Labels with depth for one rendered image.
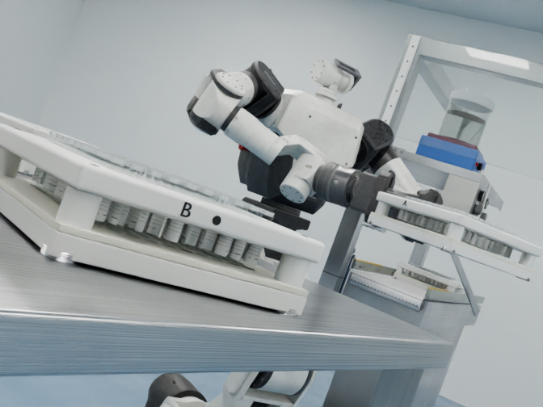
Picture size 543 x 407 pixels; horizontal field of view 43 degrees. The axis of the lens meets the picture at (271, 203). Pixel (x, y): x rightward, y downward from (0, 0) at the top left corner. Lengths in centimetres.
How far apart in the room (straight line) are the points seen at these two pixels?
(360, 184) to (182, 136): 524
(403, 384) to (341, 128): 111
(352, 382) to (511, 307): 316
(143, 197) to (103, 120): 672
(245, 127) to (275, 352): 104
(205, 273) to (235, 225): 5
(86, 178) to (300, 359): 23
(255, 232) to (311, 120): 128
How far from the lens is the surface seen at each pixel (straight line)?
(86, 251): 53
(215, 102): 156
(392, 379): 92
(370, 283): 238
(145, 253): 55
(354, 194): 151
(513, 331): 558
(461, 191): 233
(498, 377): 561
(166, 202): 54
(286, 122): 185
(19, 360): 38
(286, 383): 178
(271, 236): 60
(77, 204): 52
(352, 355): 68
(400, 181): 203
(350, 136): 193
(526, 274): 146
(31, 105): 764
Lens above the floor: 97
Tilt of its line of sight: level
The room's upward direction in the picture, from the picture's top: 20 degrees clockwise
